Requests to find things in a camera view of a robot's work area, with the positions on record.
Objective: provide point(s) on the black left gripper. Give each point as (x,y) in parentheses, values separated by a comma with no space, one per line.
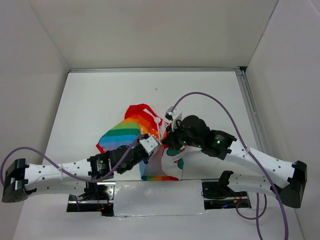
(145,160)

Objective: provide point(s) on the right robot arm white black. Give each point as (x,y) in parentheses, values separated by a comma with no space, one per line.
(275,177)

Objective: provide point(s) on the silver foil tape panel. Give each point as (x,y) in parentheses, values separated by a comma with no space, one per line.
(158,198)

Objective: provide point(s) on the rainbow white children's jacket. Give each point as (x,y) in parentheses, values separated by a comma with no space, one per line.
(165,164)

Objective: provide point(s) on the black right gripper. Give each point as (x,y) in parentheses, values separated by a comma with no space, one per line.
(170,138)

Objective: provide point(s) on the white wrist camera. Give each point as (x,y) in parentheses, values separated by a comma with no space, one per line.
(149,143)
(174,115)

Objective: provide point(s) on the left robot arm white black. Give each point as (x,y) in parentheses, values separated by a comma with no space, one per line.
(22,179)

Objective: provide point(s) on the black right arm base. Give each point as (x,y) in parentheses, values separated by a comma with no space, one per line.
(217,195)

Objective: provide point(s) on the aluminium frame rail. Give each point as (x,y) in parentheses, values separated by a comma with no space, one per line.
(95,101)

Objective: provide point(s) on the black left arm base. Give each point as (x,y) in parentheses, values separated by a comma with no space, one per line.
(97,197)

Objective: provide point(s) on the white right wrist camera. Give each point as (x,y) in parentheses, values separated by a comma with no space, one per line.
(174,115)

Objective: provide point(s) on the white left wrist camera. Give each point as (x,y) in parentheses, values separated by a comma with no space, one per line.
(149,143)

